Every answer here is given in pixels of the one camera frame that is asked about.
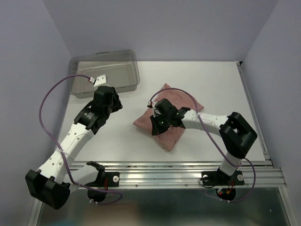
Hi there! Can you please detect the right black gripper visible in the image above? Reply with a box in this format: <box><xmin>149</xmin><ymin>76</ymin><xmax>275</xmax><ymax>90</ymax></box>
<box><xmin>149</xmin><ymin>112</ymin><xmax>171</xmax><ymax>136</ymax></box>

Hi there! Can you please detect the pink t shirt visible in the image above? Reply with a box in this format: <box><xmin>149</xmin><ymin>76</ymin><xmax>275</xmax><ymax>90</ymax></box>
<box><xmin>133</xmin><ymin>83</ymin><xmax>196</xmax><ymax>152</ymax></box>

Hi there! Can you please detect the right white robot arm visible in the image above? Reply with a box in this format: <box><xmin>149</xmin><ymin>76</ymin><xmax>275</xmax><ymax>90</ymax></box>
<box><xmin>148</xmin><ymin>98</ymin><xmax>258</xmax><ymax>184</ymax></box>

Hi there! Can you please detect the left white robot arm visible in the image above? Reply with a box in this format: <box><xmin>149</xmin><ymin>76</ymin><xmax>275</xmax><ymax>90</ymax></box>
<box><xmin>25</xmin><ymin>86</ymin><xmax>122</xmax><ymax>210</ymax></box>

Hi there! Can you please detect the clear plastic bin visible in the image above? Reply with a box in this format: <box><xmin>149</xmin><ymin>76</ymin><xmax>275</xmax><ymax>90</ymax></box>
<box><xmin>68</xmin><ymin>50</ymin><xmax>140</xmax><ymax>93</ymax></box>

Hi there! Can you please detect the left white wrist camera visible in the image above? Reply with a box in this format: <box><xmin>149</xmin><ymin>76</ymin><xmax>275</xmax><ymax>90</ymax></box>
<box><xmin>94</xmin><ymin>74</ymin><xmax>109</xmax><ymax>89</ymax></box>

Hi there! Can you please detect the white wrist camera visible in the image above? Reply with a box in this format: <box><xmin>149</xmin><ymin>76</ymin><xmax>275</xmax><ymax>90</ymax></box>
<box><xmin>94</xmin><ymin>74</ymin><xmax>109</xmax><ymax>89</ymax></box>
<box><xmin>147</xmin><ymin>101</ymin><xmax>161</xmax><ymax>117</ymax></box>

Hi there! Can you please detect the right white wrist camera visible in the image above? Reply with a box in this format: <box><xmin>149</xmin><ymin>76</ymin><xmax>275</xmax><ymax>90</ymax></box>
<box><xmin>147</xmin><ymin>101</ymin><xmax>161</xmax><ymax>117</ymax></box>

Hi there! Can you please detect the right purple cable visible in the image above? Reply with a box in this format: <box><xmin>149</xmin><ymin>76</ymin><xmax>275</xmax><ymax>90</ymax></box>
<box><xmin>149</xmin><ymin>88</ymin><xmax>257</xmax><ymax>203</ymax></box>

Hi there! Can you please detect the purple cable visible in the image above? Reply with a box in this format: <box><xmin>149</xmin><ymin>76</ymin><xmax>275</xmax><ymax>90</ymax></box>
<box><xmin>39</xmin><ymin>74</ymin><xmax>123</xmax><ymax>205</ymax></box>
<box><xmin>149</xmin><ymin>88</ymin><xmax>257</xmax><ymax>203</ymax></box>

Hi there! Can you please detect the aluminium rail frame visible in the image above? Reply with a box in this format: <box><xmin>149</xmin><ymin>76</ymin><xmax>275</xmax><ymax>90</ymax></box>
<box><xmin>37</xmin><ymin>61</ymin><xmax>288</xmax><ymax>189</ymax></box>

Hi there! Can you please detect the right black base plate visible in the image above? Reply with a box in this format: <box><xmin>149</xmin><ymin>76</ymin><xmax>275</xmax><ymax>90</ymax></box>
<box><xmin>200</xmin><ymin>170</ymin><xmax>245</xmax><ymax>187</ymax></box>

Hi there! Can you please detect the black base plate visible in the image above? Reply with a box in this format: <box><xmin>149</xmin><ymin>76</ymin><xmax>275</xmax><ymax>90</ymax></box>
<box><xmin>200</xmin><ymin>170</ymin><xmax>245</xmax><ymax>187</ymax></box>
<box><xmin>84</xmin><ymin>171</ymin><xmax>120</xmax><ymax>188</ymax></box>

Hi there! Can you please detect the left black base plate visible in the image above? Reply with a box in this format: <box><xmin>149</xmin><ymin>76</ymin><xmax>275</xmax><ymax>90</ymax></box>
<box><xmin>84</xmin><ymin>171</ymin><xmax>120</xmax><ymax>188</ymax></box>

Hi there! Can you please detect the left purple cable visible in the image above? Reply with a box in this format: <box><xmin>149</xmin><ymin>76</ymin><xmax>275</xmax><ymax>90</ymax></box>
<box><xmin>39</xmin><ymin>74</ymin><xmax>123</xmax><ymax>205</ymax></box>

